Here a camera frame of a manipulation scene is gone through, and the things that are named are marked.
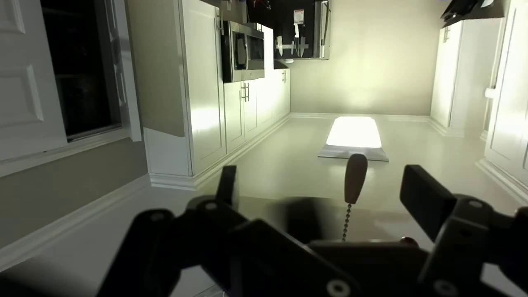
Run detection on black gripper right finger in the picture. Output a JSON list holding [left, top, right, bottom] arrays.
[[400, 164, 528, 297]]

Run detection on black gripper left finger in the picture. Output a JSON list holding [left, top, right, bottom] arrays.
[[98, 164, 360, 297]]

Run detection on long pull chain wooden knob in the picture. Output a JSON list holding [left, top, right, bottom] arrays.
[[341, 153, 370, 245]]

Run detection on white tall upper cabinets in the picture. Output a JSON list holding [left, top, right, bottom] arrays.
[[430, 0, 528, 200]]

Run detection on white upper cabinets above microwave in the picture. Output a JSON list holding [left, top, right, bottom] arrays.
[[141, 0, 294, 192]]

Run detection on stainless steel microwave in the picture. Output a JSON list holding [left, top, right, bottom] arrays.
[[220, 21, 268, 85]]

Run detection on white panel door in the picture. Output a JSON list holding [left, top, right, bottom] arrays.
[[0, 0, 70, 162]]

